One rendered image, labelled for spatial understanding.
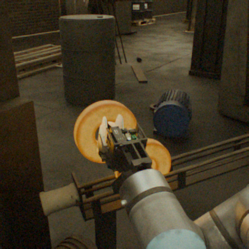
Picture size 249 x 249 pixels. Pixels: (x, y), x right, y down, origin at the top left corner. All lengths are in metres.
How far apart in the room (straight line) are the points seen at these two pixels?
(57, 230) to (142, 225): 1.21
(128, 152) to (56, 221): 1.19
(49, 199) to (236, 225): 0.43
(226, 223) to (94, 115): 0.35
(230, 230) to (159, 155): 0.31
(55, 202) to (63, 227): 0.94
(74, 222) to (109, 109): 1.11
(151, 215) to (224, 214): 0.15
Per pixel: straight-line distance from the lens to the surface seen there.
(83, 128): 0.69
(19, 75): 4.50
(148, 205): 0.50
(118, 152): 0.59
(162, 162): 0.82
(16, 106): 0.83
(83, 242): 0.87
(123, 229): 1.67
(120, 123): 0.67
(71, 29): 3.09
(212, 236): 0.58
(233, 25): 2.90
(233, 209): 0.58
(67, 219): 1.75
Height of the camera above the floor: 1.15
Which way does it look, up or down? 24 degrees down
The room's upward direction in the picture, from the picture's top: straight up
